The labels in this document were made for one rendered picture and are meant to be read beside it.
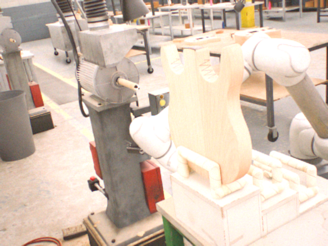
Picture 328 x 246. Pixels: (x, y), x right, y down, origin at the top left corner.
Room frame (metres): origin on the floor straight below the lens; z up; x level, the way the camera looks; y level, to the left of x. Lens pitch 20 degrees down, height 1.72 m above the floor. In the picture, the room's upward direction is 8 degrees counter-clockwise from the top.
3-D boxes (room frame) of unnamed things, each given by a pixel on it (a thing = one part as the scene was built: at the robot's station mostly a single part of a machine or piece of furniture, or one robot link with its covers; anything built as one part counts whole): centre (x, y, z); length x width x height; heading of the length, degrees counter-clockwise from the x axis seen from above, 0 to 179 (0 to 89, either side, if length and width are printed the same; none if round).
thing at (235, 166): (1.09, -0.12, 1.33); 0.35 x 0.04 x 0.40; 29
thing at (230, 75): (0.98, -0.19, 1.49); 0.07 x 0.04 x 0.10; 29
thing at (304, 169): (1.27, -0.44, 1.04); 0.20 x 0.03 x 0.03; 29
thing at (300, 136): (1.85, -0.73, 0.87); 0.18 x 0.16 x 0.22; 27
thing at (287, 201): (1.17, -0.26, 0.98); 0.27 x 0.16 x 0.09; 30
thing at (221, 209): (1.10, -0.13, 1.02); 0.27 x 0.15 x 0.17; 30
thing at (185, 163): (1.15, -0.05, 1.15); 0.03 x 0.03 x 0.09
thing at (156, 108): (2.22, 0.02, 0.99); 0.24 x 0.21 x 0.26; 26
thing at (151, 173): (2.33, 0.15, 0.49); 0.25 x 0.12 x 0.37; 26
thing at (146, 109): (2.20, 0.07, 1.02); 0.19 x 0.04 x 0.04; 116
